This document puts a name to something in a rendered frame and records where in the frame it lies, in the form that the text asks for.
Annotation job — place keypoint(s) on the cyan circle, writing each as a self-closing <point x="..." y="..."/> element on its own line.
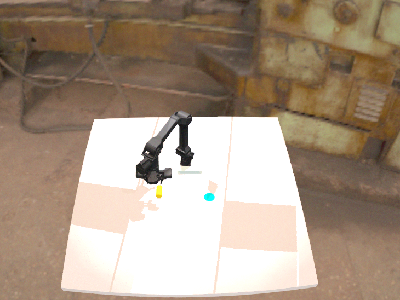
<point x="209" y="196"/>

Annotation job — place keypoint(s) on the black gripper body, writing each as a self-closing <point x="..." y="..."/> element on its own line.
<point x="167" y="172"/>

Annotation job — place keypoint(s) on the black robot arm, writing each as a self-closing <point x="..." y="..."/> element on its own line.
<point x="155" y="144"/>

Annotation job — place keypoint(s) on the yellow cylinder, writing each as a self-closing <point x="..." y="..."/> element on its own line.
<point x="159" y="191"/>

